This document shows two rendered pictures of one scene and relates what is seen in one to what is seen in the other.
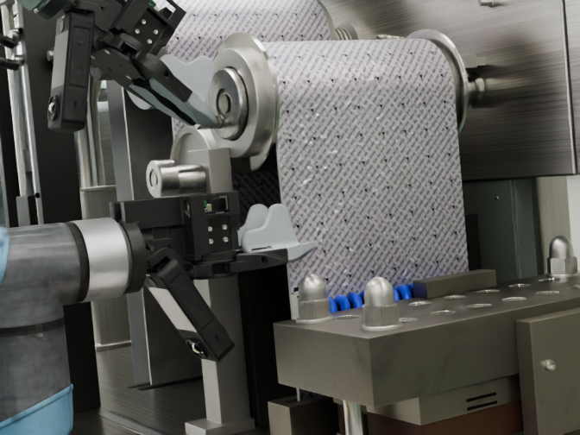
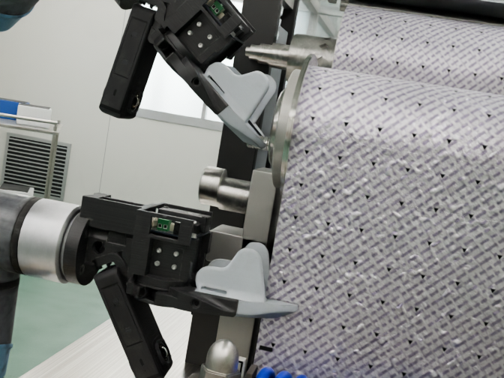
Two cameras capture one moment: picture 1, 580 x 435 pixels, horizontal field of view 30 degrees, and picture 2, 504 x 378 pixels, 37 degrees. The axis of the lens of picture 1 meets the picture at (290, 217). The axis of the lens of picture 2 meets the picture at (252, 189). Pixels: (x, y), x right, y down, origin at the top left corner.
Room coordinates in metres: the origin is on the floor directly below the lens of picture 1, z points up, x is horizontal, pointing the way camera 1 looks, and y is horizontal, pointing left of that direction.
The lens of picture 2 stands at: (0.58, -0.41, 1.27)
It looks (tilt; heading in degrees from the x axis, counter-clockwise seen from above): 6 degrees down; 41
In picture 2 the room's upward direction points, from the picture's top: 10 degrees clockwise
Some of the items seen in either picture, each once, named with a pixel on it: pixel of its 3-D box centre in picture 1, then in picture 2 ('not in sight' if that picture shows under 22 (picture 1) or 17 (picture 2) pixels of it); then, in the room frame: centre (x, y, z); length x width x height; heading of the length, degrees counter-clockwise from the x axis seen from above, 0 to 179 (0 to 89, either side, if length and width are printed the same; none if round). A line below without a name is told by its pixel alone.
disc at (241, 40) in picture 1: (242, 103); (299, 130); (1.15, 0.04, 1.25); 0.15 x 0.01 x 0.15; 31
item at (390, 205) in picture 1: (378, 221); (398, 310); (1.16, -0.09, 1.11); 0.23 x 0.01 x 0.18; 121
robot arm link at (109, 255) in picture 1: (97, 258); (61, 241); (1.00, 0.18, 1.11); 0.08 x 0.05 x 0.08; 31
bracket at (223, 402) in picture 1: (205, 292); (228, 310); (1.16, 0.10, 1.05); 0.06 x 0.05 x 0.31; 121
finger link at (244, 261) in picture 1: (243, 261); (191, 295); (1.05, 0.05, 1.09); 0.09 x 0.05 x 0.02; 120
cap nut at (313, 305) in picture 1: (312, 297); (221, 365); (1.03, -0.02, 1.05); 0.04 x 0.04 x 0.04
